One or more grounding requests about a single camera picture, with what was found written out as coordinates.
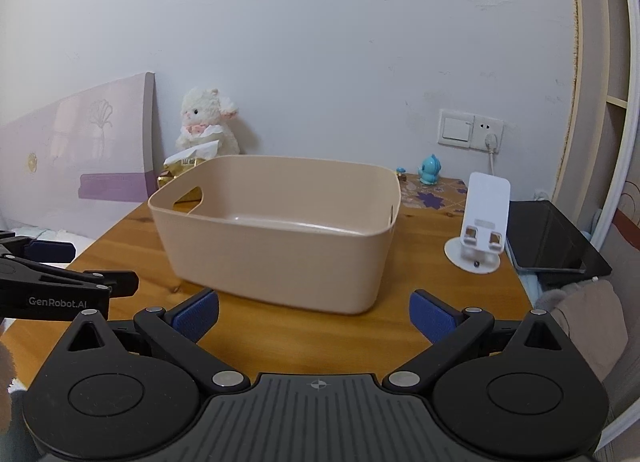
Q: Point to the floral table mat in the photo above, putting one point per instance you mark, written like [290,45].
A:
[435,194]

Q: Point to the grey cloth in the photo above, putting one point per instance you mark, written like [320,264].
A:
[590,327]

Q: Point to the pink and white headboard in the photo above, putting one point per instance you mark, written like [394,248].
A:
[75,162]

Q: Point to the white phone stand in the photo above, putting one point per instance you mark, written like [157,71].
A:
[487,212]

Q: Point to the black tablet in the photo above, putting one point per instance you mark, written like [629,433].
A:
[550,237]

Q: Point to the blue cartoon figurine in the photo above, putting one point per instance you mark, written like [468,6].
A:
[430,169]

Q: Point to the striped upholstered chair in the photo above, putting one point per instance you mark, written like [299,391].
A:
[627,292]

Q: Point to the white charger plug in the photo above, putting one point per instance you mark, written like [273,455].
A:
[490,142]

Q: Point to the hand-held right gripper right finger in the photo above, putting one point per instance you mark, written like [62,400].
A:
[431,314]

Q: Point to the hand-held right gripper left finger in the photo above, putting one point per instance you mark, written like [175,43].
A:
[197,314]

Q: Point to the white wall socket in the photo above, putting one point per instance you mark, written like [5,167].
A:
[487,126]

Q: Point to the white plush sheep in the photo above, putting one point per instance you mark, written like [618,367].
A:
[207,122]

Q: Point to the cream wardrobe frame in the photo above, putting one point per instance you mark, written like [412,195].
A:
[600,67]

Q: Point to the white wall switch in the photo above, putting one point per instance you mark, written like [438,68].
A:
[456,128]

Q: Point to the gold tissue packet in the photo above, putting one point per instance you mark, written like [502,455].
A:
[180,167]

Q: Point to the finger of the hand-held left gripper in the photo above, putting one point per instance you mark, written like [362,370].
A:
[120,282]
[52,250]

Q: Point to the beige plastic storage bin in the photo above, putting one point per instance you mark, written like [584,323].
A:
[280,252]

